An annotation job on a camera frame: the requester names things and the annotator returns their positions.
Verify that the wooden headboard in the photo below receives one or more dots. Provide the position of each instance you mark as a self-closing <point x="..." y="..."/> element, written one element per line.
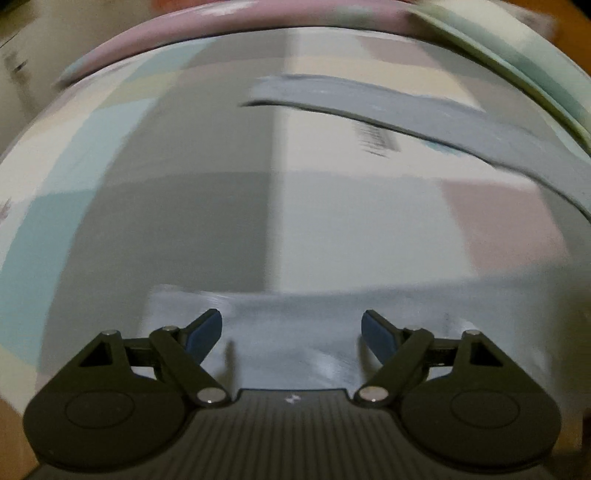
<point x="572" y="34"/>

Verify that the small floral back pillow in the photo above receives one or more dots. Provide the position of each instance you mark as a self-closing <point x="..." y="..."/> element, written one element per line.
<point x="542" y="24"/>

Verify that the grey patterned pyjama trousers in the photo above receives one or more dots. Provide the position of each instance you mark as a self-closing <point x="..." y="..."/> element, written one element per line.
<point x="426" y="212"/>

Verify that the checked pastel pillow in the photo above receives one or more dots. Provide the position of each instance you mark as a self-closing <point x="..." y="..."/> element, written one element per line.
<point x="489" y="32"/>

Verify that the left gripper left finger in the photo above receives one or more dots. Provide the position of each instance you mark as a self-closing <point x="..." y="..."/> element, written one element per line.
<point x="181" y="351"/>

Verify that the purple floral rolled quilt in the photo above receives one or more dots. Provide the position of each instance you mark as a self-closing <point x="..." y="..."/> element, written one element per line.
<point x="228" y="17"/>

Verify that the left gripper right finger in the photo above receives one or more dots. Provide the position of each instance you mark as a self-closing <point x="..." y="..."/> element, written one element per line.
<point x="401" y="353"/>

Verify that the checked patchwork bed sheet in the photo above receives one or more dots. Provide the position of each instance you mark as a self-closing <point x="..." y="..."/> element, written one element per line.
<point x="154" y="190"/>

